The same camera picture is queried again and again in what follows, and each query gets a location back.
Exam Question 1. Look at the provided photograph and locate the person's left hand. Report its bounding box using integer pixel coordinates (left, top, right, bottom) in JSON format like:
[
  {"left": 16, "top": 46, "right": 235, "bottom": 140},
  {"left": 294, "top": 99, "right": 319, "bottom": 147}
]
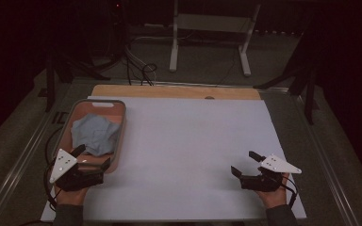
[{"left": 55, "top": 186, "right": 90, "bottom": 207}]

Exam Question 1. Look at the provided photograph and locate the black stand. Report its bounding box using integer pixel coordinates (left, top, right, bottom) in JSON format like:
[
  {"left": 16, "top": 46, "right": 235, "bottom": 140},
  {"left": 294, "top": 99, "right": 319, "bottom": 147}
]
[
  {"left": 45, "top": 46, "right": 111, "bottom": 113},
  {"left": 254, "top": 31, "right": 320, "bottom": 126}
]

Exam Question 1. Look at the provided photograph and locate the bundle of floor cables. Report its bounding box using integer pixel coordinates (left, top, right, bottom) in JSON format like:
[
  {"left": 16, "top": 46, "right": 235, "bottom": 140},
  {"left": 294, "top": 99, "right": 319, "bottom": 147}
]
[{"left": 123, "top": 34, "right": 158, "bottom": 87}]

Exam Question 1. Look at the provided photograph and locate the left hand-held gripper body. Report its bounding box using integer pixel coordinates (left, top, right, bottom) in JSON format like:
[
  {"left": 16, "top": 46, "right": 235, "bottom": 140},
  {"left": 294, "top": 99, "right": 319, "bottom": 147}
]
[{"left": 49, "top": 148, "right": 106, "bottom": 192}]

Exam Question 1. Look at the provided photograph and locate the light blue knit garment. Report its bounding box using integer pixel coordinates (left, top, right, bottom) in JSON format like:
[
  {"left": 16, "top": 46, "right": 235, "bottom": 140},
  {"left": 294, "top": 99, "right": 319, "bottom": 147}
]
[{"left": 70, "top": 112, "right": 122, "bottom": 157}]

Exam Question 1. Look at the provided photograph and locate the person's right hand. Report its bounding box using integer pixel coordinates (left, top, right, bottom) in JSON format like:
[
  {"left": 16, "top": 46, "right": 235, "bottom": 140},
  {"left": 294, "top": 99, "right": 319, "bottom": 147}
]
[{"left": 255, "top": 172, "right": 290, "bottom": 209}]

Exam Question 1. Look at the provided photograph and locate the pink basket with grey rim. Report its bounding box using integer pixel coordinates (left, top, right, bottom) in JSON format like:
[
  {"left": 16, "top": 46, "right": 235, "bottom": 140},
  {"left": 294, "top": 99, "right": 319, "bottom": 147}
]
[{"left": 51, "top": 99, "right": 127, "bottom": 174}]

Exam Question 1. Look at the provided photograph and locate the white table mat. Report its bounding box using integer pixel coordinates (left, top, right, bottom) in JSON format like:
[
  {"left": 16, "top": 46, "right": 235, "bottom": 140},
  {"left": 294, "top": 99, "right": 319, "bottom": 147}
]
[{"left": 41, "top": 95, "right": 307, "bottom": 222}]

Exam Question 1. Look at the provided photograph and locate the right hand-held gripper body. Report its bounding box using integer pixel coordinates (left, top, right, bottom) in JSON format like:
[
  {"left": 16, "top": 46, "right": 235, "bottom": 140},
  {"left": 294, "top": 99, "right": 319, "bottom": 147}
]
[{"left": 239, "top": 153, "right": 303, "bottom": 193}]

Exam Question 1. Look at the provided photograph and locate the white metal stand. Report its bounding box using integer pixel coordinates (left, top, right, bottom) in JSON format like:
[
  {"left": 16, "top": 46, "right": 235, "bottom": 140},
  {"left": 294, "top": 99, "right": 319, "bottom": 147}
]
[{"left": 169, "top": 0, "right": 262, "bottom": 77}]

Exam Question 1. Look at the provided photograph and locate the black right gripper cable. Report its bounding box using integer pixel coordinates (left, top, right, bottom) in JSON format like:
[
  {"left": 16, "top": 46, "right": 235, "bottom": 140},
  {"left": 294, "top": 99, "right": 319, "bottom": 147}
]
[{"left": 281, "top": 182, "right": 299, "bottom": 210}]

